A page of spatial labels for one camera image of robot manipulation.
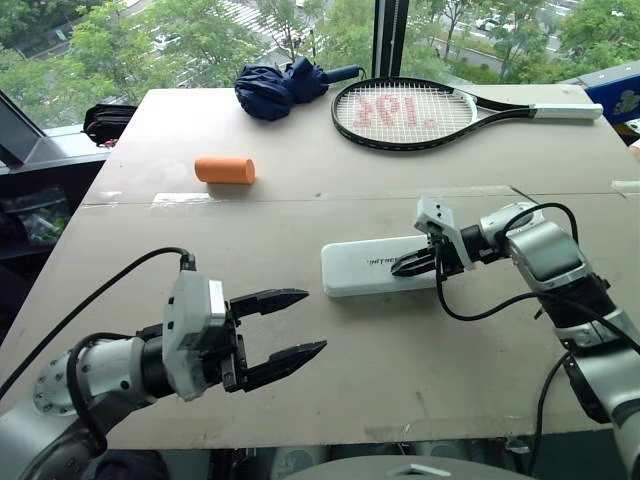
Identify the black white tennis racket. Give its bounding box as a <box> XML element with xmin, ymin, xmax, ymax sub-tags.
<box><xmin>330</xmin><ymin>76</ymin><xmax>605</xmax><ymax>152</ymax></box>

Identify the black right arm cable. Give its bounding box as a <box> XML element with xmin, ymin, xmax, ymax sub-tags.
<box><xmin>432</xmin><ymin>201</ymin><xmax>640</xmax><ymax>480</ymax></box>

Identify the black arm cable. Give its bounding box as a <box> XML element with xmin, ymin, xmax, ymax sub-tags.
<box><xmin>432</xmin><ymin>201</ymin><xmax>640</xmax><ymax>480</ymax></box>
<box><xmin>0</xmin><ymin>246</ymin><xmax>197</xmax><ymax>454</ymax></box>

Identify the black bag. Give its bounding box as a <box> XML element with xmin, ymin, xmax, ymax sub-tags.
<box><xmin>81</xmin><ymin>103</ymin><xmax>139</xmax><ymax>149</ymax></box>

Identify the orange foam cylinder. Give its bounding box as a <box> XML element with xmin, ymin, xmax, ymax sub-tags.
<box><xmin>194</xmin><ymin>156</ymin><xmax>257</xmax><ymax>186</ymax></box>

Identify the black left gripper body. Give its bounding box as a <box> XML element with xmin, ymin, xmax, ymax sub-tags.
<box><xmin>198</xmin><ymin>297</ymin><xmax>250</xmax><ymax>395</ymax></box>

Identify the dark slanted panel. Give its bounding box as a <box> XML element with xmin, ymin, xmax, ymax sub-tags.
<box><xmin>0</xmin><ymin>88</ymin><xmax>52</xmax><ymax>167</ymax></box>

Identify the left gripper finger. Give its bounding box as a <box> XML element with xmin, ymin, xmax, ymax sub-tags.
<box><xmin>228</xmin><ymin>287</ymin><xmax>310</xmax><ymax>317</ymax></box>
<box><xmin>242</xmin><ymin>340</ymin><xmax>328</xmax><ymax>392</ymax></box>

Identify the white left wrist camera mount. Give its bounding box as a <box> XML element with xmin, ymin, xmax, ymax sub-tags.
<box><xmin>161</xmin><ymin>269</ymin><xmax>229</xmax><ymax>403</ymax></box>

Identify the dark window frame post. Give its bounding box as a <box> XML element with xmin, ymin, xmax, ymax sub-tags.
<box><xmin>373</xmin><ymin>0</ymin><xmax>412</xmax><ymax>82</ymax></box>

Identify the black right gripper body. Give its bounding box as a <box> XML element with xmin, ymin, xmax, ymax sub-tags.
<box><xmin>423</xmin><ymin>228</ymin><xmax>465</xmax><ymax>279</ymax></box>

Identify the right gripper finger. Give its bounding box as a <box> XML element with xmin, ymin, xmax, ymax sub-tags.
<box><xmin>398</xmin><ymin>246</ymin><xmax>437</xmax><ymax>266</ymax></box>
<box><xmin>390</xmin><ymin>258</ymin><xmax>435</xmax><ymax>279</ymax></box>

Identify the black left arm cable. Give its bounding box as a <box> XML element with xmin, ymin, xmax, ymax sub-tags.
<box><xmin>0</xmin><ymin>246</ymin><xmax>197</xmax><ymax>454</ymax></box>

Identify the white pencil case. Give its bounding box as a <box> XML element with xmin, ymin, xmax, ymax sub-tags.
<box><xmin>320</xmin><ymin>235</ymin><xmax>454</xmax><ymax>299</ymax></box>

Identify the blue printed box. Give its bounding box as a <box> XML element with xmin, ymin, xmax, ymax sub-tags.
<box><xmin>585</xmin><ymin>61</ymin><xmax>640</xmax><ymax>127</ymax></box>

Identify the navy folded umbrella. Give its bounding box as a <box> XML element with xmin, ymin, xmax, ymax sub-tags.
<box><xmin>234</xmin><ymin>56</ymin><xmax>363</xmax><ymax>123</ymax></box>

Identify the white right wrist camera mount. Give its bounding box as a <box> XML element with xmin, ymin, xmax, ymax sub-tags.
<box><xmin>413</xmin><ymin>197</ymin><xmax>477</xmax><ymax>272</ymax></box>

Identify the grey rounded robot torso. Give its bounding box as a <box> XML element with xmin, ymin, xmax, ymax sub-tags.
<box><xmin>282</xmin><ymin>453</ymin><xmax>534</xmax><ymax>480</ymax></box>

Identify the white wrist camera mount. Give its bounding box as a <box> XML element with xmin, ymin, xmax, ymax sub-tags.
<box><xmin>413</xmin><ymin>197</ymin><xmax>477</xmax><ymax>272</ymax></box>
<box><xmin>161</xmin><ymin>269</ymin><xmax>229</xmax><ymax>403</ymax></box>

